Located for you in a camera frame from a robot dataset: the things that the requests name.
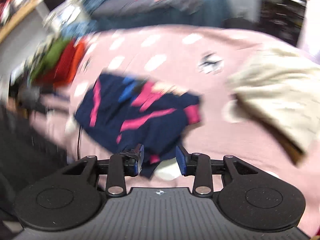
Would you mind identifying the black cable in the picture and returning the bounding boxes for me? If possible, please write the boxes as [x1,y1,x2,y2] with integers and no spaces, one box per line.
[76,126,83,160]

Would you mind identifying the pink bed sheet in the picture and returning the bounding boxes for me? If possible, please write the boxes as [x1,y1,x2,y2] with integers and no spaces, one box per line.
[30,25,319,235]

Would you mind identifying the cream dotted garment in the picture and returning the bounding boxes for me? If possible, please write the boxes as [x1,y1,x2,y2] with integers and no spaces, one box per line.
[227,48,319,164]

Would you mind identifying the red orange folded clothes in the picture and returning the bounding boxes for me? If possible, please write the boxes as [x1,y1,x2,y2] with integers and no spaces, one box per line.
[35,39,87,88]

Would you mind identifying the navy cartoon print shirt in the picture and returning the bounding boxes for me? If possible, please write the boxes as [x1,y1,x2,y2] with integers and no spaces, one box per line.
[75,73,201,178]

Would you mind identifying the teal blanket with grey clothes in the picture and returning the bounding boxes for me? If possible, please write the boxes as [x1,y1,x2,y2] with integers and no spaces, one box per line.
[61,0,232,37]

